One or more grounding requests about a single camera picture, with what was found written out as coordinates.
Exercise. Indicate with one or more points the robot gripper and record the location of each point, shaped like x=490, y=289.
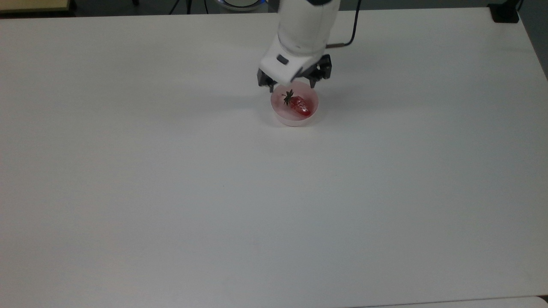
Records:
x=284, y=64

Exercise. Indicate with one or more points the red toy strawberry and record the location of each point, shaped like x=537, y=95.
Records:
x=299, y=106

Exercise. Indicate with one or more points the pink plastic bowl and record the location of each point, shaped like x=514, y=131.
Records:
x=279, y=113

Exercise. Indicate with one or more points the black tripod legs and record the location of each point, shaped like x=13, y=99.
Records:
x=189, y=6

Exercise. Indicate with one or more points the black clamp on table corner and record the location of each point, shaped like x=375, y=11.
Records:
x=505, y=13

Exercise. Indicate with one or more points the yellowish wooden board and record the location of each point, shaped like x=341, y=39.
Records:
x=34, y=4

